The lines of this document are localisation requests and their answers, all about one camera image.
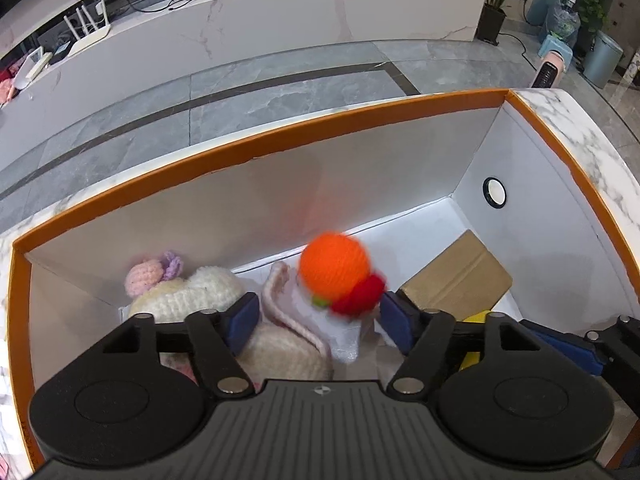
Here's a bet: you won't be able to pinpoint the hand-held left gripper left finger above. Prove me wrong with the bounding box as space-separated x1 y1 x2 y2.
101 293 262 399

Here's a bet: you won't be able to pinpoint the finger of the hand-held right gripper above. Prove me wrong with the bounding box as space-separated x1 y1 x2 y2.
519 314 640 379

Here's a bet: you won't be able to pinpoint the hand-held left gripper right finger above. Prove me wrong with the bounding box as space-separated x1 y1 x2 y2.
378 290 549 402

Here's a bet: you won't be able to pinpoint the white crochet bunny pink ears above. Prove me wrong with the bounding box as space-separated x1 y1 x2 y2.
234 260 335 394

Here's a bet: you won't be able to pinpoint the cream crochet doll pink hat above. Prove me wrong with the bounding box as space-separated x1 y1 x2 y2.
123 250 249 325

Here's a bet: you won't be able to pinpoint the clear plastic bag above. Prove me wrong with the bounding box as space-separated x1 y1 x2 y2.
295 280 376 365

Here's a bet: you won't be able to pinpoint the yellow object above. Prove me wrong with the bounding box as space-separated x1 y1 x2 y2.
457 309 489 372

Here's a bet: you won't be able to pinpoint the orange crochet fruit toy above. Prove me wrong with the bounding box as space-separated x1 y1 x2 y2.
298 232 387 319

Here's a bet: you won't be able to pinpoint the orange cardboard box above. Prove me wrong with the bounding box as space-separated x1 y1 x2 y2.
7 88 640 472

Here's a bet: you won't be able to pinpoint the brown cardboard box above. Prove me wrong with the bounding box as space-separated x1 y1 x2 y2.
397 229 514 322

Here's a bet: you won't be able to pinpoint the pink space heater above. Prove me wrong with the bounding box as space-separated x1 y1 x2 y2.
529 47 574 90

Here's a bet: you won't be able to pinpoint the grey trash can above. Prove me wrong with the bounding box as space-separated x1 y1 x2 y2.
582 29 625 90

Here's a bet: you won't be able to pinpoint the white marble tv console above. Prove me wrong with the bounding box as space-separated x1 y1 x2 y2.
0 0 487 172

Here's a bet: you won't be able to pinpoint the white wifi router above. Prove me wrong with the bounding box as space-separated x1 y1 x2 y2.
63 0 111 59

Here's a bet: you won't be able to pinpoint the water bottle in bag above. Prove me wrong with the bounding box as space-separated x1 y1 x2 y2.
547 0 582 44

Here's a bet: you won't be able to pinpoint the white plastic tray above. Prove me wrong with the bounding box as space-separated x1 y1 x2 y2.
12 45 54 92

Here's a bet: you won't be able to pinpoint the potted green plant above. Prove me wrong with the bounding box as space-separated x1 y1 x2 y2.
462 0 556 46

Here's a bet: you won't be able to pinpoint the pink plush toy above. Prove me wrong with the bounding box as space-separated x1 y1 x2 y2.
0 67 19 107

